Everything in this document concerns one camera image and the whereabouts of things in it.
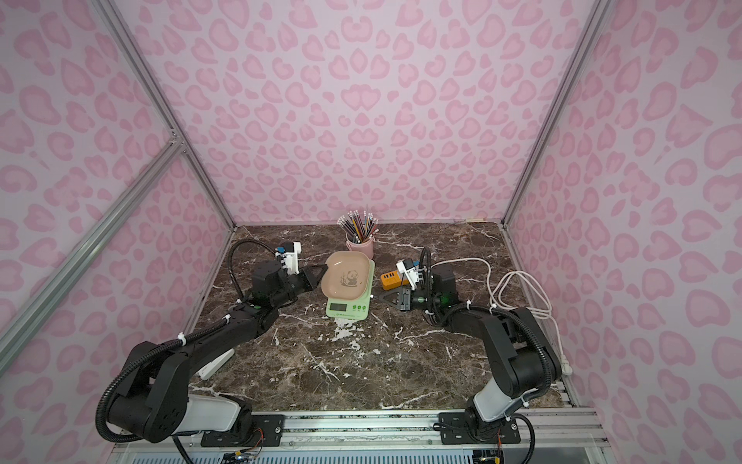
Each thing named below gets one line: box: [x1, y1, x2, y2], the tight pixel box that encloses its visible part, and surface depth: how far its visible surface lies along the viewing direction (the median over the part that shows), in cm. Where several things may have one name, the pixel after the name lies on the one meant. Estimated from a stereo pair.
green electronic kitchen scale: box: [325, 264, 376, 321], surface depth 84 cm
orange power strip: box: [380, 269, 409, 291], surface depth 102 cm
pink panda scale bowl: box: [320, 251, 371, 301], surface depth 85 cm
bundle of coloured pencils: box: [336, 209, 380, 244], surface depth 104 cm
